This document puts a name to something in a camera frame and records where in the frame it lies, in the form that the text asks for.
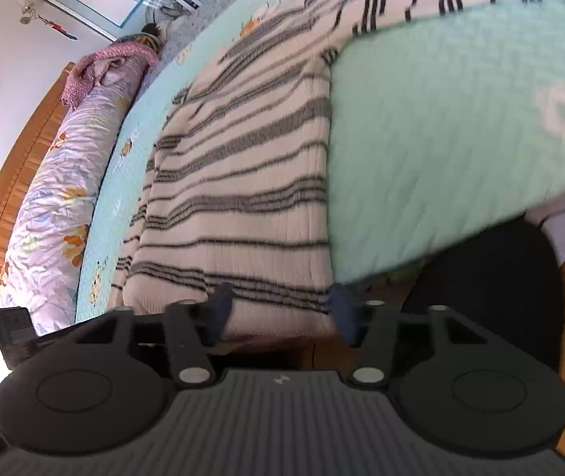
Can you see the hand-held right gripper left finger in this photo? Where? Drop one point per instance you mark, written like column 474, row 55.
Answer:
column 220, row 307

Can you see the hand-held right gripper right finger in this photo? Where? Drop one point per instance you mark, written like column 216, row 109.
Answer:
column 343, row 315

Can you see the cream black-striped knit sweater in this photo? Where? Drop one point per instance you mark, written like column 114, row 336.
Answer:
column 243, row 183

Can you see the person's black pants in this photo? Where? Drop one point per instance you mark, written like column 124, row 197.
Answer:
column 491, row 297

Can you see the floral bolster pillow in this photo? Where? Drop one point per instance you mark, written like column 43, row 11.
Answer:
column 49, row 198

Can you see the green bee-print quilted blanket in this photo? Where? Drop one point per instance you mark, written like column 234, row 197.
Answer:
column 436, row 134

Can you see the black device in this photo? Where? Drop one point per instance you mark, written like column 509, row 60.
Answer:
column 12, row 329

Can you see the white bed sheet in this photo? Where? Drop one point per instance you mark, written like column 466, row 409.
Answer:
column 560, row 208

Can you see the wooden headboard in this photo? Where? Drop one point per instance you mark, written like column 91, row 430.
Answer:
column 9, row 183

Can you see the pink knitted cloth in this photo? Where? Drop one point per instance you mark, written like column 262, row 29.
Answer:
column 89, row 69

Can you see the striped plush toy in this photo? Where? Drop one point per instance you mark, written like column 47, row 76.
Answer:
column 143, row 38

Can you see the floral bedsheet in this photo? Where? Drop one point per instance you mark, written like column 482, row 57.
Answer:
column 198, row 20

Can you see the hanging wall ornament with tassel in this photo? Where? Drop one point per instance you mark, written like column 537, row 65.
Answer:
column 27, row 10

